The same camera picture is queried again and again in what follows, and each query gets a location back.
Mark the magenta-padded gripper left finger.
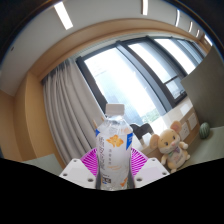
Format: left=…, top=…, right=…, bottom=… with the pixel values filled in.
left=59, top=147, right=101, bottom=190

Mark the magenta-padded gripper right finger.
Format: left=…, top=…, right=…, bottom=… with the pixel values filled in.
left=128, top=147, right=171, bottom=188

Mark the clear plastic water bottle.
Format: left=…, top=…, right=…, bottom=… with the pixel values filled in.
left=95, top=103, right=134, bottom=192

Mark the beige plush mouse toy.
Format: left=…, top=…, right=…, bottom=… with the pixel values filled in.
left=148, top=120, right=192, bottom=174

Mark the green desk partition panel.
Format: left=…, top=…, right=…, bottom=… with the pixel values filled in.
left=179, top=44, right=224, bottom=130
left=22, top=153, right=65, bottom=176

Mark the grey pleated curtain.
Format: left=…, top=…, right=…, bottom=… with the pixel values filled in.
left=40, top=58, right=112, bottom=165

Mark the round green cactus ornament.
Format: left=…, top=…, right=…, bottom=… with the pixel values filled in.
left=199, top=121, right=211, bottom=140

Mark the group of ceiling lights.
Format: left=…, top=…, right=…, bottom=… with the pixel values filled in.
left=53, top=0, right=214, bottom=47

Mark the white wall socket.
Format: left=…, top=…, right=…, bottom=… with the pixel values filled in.
left=179, top=121, right=191, bottom=141
left=187, top=112, right=199, bottom=131

